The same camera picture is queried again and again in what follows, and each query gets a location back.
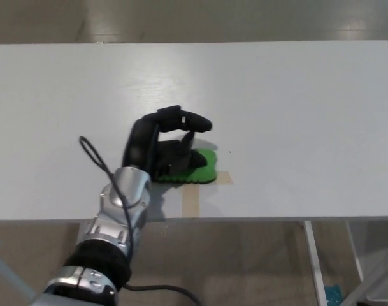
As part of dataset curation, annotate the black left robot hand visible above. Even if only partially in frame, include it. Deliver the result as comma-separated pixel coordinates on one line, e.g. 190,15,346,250
122,105,214,184

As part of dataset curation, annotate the green whiteboard eraser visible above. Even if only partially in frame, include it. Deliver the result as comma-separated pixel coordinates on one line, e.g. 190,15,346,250
153,147,219,186

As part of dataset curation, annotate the long beige masking tape strip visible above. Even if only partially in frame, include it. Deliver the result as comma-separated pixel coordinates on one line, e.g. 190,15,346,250
182,184,201,218

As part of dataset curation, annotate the short beige masking tape strip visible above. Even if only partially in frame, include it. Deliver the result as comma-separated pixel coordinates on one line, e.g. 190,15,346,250
215,170,234,186

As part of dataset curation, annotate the white metal table leg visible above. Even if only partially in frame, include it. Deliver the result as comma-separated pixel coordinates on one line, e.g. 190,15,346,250
303,220,328,306
345,221,364,283

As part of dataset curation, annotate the teal object on floor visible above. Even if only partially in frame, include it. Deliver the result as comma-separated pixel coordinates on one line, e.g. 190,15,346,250
324,283,344,306

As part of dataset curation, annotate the grey metal frame bar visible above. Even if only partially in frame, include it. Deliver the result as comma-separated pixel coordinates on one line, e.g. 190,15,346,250
0,239,37,306
339,244,388,306

